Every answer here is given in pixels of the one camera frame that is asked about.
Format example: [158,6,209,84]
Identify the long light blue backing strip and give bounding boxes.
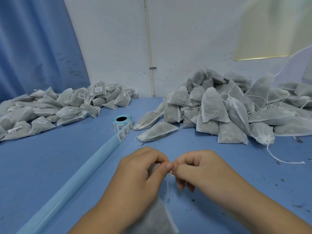
[16,133,123,234]

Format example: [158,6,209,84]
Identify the white drawstring sachet bag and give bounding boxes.
[128,163,180,234]

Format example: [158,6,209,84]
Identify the person's right forearm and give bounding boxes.
[219,172,312,234]

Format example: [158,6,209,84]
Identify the person's left forearm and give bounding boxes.
[68,200,145,234]

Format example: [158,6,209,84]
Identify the person's left hand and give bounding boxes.
[102,147,174,221]

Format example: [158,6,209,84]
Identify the heap of unlabelled grey sachets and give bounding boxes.
[133,68,312,165]

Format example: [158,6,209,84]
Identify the yellowish translucent sheet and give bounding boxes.
[233,0,312,62]

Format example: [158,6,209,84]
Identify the person's right hand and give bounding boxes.
[172,150,244,205]

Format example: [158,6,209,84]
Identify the white wall pipe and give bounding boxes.
[144,0,156,98]

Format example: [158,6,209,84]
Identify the scattered dried herb crumbs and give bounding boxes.
[277,136,312,210]

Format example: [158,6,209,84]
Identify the translucent white plastic bag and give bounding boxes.
[273,45,312,88]

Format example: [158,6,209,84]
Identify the sticker label roll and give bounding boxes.
[112,115,134,144]

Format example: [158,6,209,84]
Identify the blue curtain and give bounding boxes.
[0,0,91,103]

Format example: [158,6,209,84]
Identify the pile of labelled grey sachets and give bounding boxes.
[0,80,139,142]

